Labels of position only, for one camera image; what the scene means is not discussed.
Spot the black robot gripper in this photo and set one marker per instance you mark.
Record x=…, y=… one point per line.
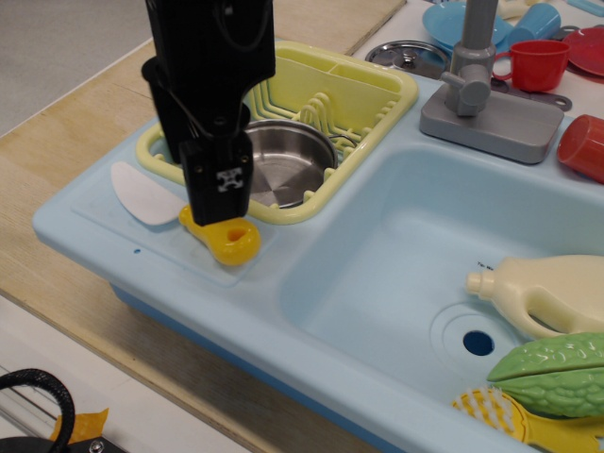
x=209, y=55

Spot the toy knife yellow handle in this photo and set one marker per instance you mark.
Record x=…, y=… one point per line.
x=232, y=243

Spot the stainless steel pot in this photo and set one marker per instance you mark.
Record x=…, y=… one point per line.
x=290, y=159

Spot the steel pot lid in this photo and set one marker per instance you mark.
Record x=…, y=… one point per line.
x=413, y=57

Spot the yellow dish rack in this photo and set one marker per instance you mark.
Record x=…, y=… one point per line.
x=356, y=101

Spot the light blue toy sink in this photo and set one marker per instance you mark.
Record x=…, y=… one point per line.
x=361, y=309

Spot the grey toy faucet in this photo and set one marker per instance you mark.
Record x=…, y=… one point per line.
x=466, y=111

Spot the blue toy plate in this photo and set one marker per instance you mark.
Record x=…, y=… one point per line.
x=444, y=24

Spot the yellow tape piece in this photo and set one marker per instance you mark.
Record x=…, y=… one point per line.
x=88, y=426

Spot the red toy mug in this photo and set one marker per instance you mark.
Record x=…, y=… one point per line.
x=535, y=66

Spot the grey toy utensil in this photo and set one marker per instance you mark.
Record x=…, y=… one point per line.
x=557, y=100

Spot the blue toy cup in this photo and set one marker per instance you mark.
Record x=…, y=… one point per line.
x=541, y=22

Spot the cream toy detergent bottle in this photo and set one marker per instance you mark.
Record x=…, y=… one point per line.
x=545, y=297

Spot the red toy cup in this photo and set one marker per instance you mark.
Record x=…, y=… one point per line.
x=581, y=147

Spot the yellow dish brush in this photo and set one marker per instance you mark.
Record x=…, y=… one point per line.
x=501, y=412

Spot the red toy plate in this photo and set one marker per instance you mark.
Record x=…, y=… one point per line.
x=586, y=49

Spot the green toy bitter gourd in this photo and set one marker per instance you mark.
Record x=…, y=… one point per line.
x=560, y=376

